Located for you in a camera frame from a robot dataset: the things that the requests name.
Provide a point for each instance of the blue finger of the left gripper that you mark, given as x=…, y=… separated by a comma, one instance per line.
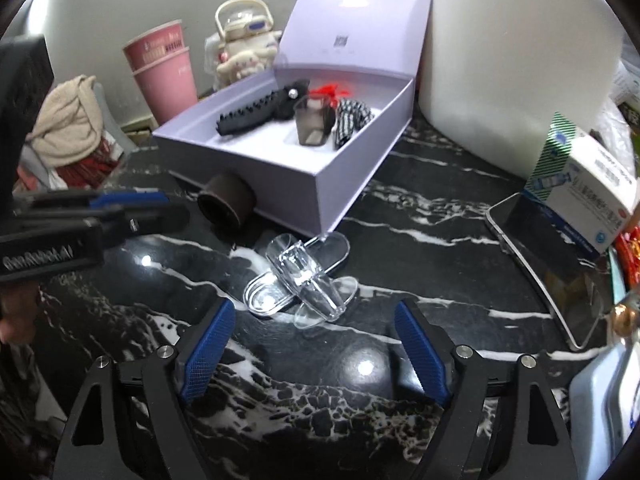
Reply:
x=120, y=223
x=128, y=198

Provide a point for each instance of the white foam block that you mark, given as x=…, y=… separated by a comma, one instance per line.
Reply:
x=494, y=72

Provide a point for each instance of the black smartphone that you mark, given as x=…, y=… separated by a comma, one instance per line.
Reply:
x=576, y=289

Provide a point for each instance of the lower pink paper cup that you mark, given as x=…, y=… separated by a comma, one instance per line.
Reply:
x=168, y=85

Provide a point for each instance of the beige towel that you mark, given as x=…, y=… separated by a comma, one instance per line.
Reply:
x=69, y=125

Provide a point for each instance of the black white gingham scrunchie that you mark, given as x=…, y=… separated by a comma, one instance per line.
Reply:
x=351, y=117

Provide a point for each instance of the clear plastic hair claw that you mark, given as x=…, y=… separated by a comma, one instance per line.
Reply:
x=300, y=273

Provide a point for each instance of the medicine box green white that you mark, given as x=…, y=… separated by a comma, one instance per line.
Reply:
x=581, y=187

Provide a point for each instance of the white cartoon kettle bottle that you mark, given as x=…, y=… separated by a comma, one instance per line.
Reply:
x=242, y=25

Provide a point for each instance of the black lace bow clip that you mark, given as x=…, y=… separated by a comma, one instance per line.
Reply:
x=288, y=97

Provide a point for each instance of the upper pink paper cup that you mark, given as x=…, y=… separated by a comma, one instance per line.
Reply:
x=154, y=45

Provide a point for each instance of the white round-dial device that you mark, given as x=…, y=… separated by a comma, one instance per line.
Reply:
x=604, y=408

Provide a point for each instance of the lavender open gift box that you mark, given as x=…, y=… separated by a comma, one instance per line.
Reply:
x=371, y=48

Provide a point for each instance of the white plush dog toy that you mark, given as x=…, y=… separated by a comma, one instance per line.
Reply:
x=235, y=67

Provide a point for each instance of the black toothed hair clip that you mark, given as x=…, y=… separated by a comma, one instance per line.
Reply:
x=249, y=117

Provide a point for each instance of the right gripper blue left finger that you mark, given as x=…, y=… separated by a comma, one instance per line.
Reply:
x=201, y=348

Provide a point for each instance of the pink paper cup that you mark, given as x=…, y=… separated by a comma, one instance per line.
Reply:
x=168, y=85
x=154, y=45

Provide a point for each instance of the brown makeup brush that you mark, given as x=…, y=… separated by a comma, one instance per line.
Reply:
x=226, y=201

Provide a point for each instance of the person's left hand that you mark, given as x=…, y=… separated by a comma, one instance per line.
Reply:
x=19, y=309

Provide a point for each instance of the red plaid scarf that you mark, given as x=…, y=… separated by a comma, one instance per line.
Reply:
x=91, y=171

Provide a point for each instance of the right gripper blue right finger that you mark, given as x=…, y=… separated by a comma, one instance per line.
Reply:
x=428, y=349

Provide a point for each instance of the red flower hair clip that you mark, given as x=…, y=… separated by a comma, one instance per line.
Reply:
x=332, y=92

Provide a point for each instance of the smoky transparent container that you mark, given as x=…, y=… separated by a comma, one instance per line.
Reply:
x=314, y=120

